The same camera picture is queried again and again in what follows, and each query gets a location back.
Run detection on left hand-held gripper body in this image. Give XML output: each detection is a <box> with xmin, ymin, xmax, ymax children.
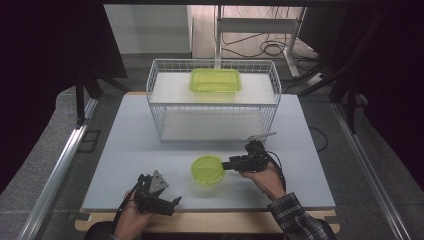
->
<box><xmin>134</xmin><ymin>169</ymin><xmax>176</xmax><ymax>216</ymax></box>

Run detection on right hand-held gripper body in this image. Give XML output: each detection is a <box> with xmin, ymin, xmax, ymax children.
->
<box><xmin>229</xmin><ymin>131</ymin><xmax>278</xmax><ymax>173</ymax></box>

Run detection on round green-lidded plastic container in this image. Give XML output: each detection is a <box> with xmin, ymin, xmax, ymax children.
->
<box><xmin>189</xmin><ymin>154</ymin><xmax>225</xmax><ymax>186</ymax></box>

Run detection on white wire shelf rack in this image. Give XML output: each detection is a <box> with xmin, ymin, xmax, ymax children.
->
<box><xmin>145</xmin><ymin>58</ymin><xmax>283</xmax><ymax>144</ymax></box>

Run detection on rectangular green-lidded plastic container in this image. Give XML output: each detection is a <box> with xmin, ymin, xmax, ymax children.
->
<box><xmin>188</xmin><ymin>67</ymin><xmax>243</xmax><ymax>95</ymax></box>

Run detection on person's right hand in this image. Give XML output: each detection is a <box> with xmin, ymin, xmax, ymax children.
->
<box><xmin>239</xmin><ymin>162</ymin><xmax>287</xmax><ymax>202</ymax></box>

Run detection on person's left hand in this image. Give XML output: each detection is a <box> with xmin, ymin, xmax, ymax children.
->
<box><xmin>113</xmin><ymin>190</ymin><xmax>155</xmax><ymax>240</ymax></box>

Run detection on white power strip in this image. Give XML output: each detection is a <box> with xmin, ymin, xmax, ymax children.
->
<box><xmin>305</xmin><ymin>72</ymin><xmax>327</xmax><ymax>88</ymax></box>

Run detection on black stand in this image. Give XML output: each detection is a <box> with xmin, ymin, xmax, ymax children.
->
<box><xmin>296</xmin><ymin>9</ymin><xmax>384</xmax><ymax>134</ymax></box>
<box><xmin>74</xmin><ymin>71</ymin><xmax>131</xmax><ymax>129</ymax></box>

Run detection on white cabinet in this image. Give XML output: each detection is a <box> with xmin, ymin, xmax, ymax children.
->
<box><xmin>103</xmin><ymin>4</ymin><xmax>194</xmax><ymax>56</ymax></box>

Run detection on black curtain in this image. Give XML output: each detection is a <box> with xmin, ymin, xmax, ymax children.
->
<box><xmin>0</xmin><ymin>0</ymin><xmax>128</xmax><ymax>194</ymax></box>
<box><xmin>299</xmin><ymin>4</ymin><xmax>424</xmax><ymax>191</ymax></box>

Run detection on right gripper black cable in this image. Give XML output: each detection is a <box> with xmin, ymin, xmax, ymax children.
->
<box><xmin>265</xmin><ymin>150</ymin><xmax>288</xmax><ymax>194</ymax></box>

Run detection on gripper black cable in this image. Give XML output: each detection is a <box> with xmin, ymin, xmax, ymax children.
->
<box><xmin>112</xmin><ymin>173</ymin><xmax>145</xmax><ymax>236</ymax></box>
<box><xmin>265</xmin><ymin>150</ymin><xmax>288</xmax><ymax>194</ymax></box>

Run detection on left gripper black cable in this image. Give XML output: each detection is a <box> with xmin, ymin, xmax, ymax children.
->
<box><xmin>112</xmin><ymin>173</ymin><xmax>145</xmax><ymax>236</ymax></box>

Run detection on black floor cable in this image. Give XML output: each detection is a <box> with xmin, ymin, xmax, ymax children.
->
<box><xmin>308</xmin><ymin>125</ymin><xmax>329</xmax><ymax>153</ymax></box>

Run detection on aluminium rail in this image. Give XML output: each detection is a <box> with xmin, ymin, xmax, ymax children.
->
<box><xmin>331</xmin><ymin>101</ymin><xmax>413</xmax><ymax>240</ymax></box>
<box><xmin>18</xmin><ymin>98</ymin><xmax>99</xmax><ymax>240</ymax></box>

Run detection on bundle of floor cables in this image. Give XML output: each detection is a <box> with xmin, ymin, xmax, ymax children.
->
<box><xmin>221</xmin><ymin>31</ymin><xmax>321</xmax><ymax>60</ymax></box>

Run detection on white metal desk frame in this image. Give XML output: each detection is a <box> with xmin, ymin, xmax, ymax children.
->
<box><xmin>214</xmin><ymin>4</ymin><xmax>308</xmax><ymax>78</ymax></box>

